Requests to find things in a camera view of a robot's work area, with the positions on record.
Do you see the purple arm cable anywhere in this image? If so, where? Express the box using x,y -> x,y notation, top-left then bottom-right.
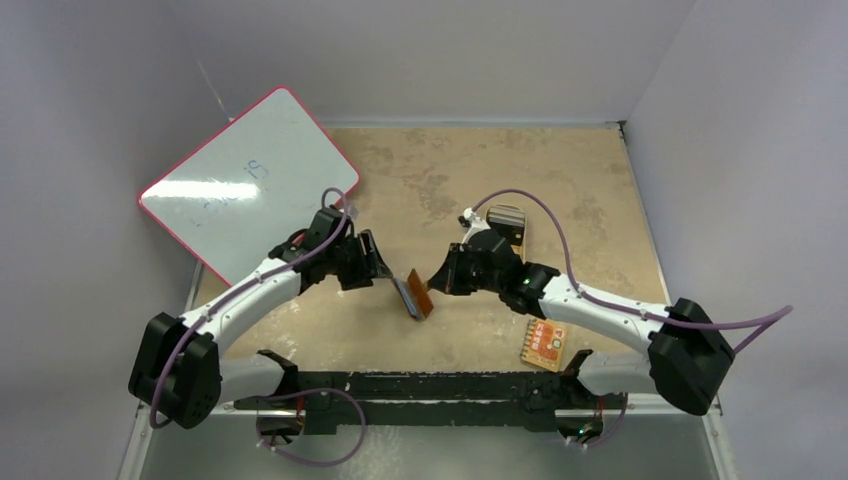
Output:
148,187 -> 351,431
468,188 -> 794,356

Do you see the brown leather card holder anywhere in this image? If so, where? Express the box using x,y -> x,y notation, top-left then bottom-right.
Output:
392,269 -> 434,321

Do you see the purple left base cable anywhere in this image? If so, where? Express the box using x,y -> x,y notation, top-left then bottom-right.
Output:
255,388 -> 368,469

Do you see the orange spiral notebook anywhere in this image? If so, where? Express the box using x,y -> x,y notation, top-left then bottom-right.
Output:
519,319 -> 567,372

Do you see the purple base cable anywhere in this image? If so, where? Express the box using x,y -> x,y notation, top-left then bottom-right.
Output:
563,397 -> 627,453
255,388 -> 368,469

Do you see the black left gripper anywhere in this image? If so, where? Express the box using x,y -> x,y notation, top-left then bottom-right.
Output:
326,231 -> 391,291

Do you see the beige oval tray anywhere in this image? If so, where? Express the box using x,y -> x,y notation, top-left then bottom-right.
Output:
484,203 -> 529,263

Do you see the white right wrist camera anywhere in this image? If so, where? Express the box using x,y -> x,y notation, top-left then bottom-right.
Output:
457,208 -> 491,244

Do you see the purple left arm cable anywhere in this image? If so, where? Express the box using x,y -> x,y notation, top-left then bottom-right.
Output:
148,187 -> 351,431

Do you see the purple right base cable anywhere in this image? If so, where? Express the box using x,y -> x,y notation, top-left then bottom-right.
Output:
563,397 -> 627,453

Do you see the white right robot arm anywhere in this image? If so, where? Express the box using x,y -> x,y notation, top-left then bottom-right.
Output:
426,229 -> 735,416

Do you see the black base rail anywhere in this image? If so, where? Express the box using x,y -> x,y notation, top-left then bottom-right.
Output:
234,361 -> 626,435

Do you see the pink framed whiteboard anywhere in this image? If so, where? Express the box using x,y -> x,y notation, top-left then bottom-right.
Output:
138,86 -> 360,285

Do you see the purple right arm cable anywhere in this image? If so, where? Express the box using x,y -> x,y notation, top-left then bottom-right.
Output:
468,188 -> 794,356

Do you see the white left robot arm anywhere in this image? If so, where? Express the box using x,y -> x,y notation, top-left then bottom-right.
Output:
128,207 -> 393,429

